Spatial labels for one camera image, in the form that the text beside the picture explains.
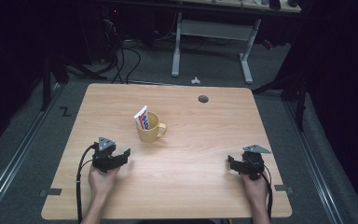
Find black floor cables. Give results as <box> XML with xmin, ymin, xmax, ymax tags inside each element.
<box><xmin>101</xmin><ymin>12</ymin><xmax>143</xmax><ymax>85</ymax></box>

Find white toothpaste tube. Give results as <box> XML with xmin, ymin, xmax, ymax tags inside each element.
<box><xmin>132</xmin><ymin>105</ymin><xmax>151</xmax><ymax>132</ymax></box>

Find black metal stand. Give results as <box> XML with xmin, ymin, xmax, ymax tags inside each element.
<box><xmin>251</xmin><ymin>59</ymin><xmax>310</xmax><ymax>133</ymax></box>
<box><xmin>39</xmin><ymin>54</ymin><xmax>71</xmax><ymax>113</ymax></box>

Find metal floor rail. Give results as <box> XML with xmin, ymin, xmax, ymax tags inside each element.
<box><xmin>0</xmin><ymin>83</ymin><xmax>63</xmax><ymax>220</ymax></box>
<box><xmin>282</xmin><ymin>98</ymin><xmax>345</xmax><ymax>224</ymax></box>

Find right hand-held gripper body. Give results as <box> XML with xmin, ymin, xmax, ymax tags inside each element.
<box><xmin>241</xmin><ymin>143</ymin><xmax>272</xmax><ymax>181</ymax></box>

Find yellow mug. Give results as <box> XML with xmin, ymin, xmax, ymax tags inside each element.
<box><xmin>135</xmin><ymin>111</ymin><xmax>168</xmax><ymax>145</ymax></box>

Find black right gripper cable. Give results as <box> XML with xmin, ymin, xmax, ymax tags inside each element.
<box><xmin>260</xmin><ymin>170</ymin><xmax>275</xmax><ymax>222</ymax></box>

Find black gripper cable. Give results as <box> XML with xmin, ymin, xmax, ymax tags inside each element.
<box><xmin>260</xmin><ymin>170</ymin><xmax>275</xmax><ymax>222</ymax></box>
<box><xmin>76</xmin><ymin>144</ymin><xmax>96</xmax><ymax>224</ymax></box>

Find grey tape piece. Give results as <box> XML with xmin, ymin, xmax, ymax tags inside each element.
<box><xmin>273</xmin><ymin>184</ymin><xmax>295</xmax><ymax>195</ymax></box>
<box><xmin>38</xmin><ymin>188</ymin><xmax>63</xmax><ymax>198</ymax></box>

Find white-framed desk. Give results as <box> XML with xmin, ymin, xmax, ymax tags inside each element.
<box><xmin>170</xmin><ymin>0</ymin><xmax>302</xmax><ymax>85</ymax></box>

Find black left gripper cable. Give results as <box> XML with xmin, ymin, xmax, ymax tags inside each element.
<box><xmin>76</xmin><ymin>144</ymin><xmax>96</xmax><ymax>224</ymax></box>

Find person's left hand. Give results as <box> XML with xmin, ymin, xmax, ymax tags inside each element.
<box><xmin>88</xmin><ymin>163</ymin><xmax>121</xmax><ymax>203</ymax></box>

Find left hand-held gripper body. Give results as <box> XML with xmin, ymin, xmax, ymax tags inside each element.
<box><xmin>91</xmin><ymin>136</ymin><xmax>122</xmax><ymax>174</ymax></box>

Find person's right hand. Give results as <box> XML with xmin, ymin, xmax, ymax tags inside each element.
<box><xmin>241</xmin><ymin>171</ymin><xmax>270</xmax><ymax>207</ymax></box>

